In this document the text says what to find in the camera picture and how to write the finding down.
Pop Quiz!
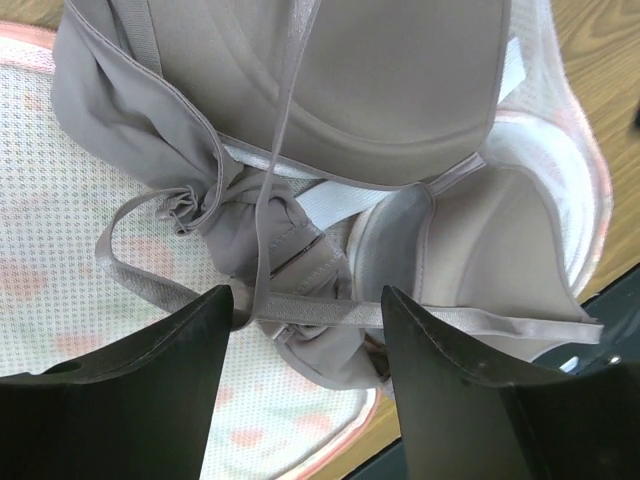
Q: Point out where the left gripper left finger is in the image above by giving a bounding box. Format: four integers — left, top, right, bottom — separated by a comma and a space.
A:
1, 286, 234, 479

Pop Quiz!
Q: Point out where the taupe bra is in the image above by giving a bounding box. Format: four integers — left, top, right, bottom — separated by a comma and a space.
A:
52, 1, 611, 390

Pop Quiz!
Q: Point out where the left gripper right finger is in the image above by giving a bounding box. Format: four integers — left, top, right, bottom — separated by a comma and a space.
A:
381, 287, 639, 479

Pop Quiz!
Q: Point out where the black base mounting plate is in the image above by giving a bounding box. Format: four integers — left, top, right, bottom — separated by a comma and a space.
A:
359, 274, 640, 480

